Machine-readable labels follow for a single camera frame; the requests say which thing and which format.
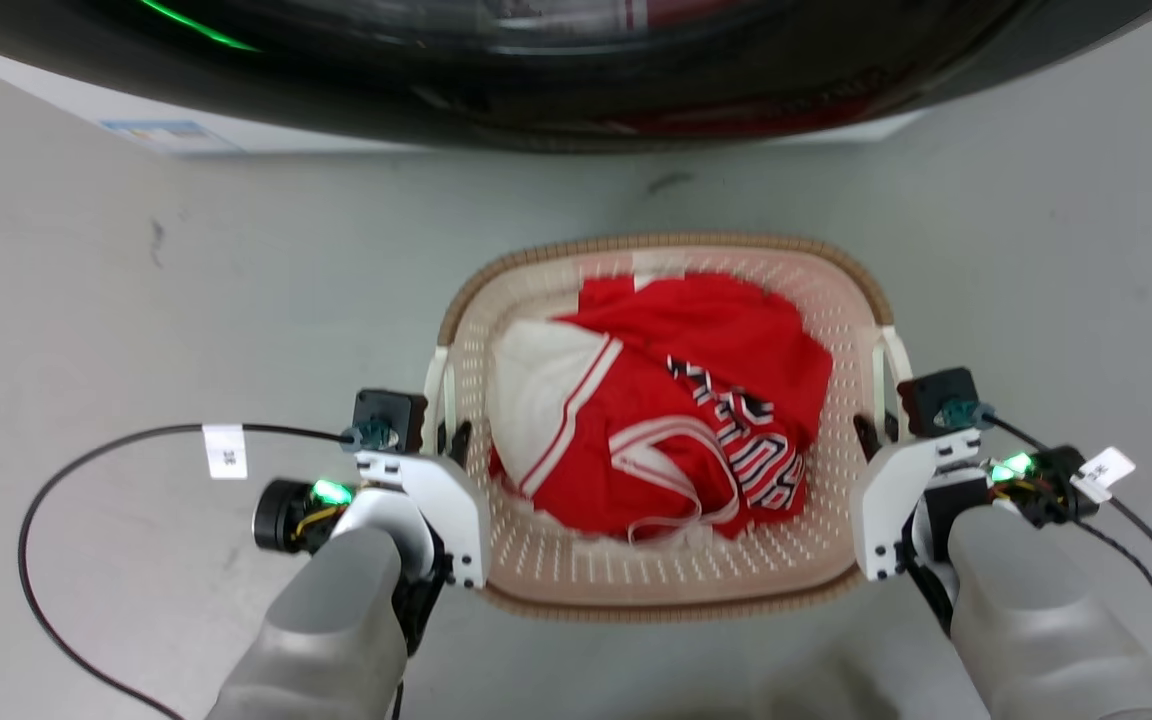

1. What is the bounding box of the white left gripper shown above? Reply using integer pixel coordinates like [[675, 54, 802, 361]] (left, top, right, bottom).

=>
[[355, 420, 490, 590]]

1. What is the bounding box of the beige perforated plastic laundry basket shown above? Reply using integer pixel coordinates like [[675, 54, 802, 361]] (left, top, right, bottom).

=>
[[423, 234, 914, 623]]

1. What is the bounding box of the white cable tag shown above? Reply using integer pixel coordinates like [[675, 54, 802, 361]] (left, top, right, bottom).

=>
[[1070, 446, 1137, 504], [202, 424, 249, 481]]

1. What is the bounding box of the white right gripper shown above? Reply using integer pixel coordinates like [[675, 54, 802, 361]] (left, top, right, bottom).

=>
[[850, 409, 983, 583]]

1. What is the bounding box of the white left cable tag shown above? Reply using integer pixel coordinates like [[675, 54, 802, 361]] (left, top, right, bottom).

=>
[[202, 424, 249, 481]]

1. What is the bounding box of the white right cable tag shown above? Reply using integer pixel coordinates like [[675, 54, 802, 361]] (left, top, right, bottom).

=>
[[1070, 446, 1137, 504]]

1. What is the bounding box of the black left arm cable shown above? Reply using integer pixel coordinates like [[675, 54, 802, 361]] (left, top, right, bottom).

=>
[[18, 423, 357, 720]]

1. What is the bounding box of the red white sports jersey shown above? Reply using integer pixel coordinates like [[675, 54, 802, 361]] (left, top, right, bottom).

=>
[[485, 272, 835, 546]]

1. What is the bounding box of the blue white label sticker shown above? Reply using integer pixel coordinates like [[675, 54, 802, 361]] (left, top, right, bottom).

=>
[[99, 119, 240, 154]]

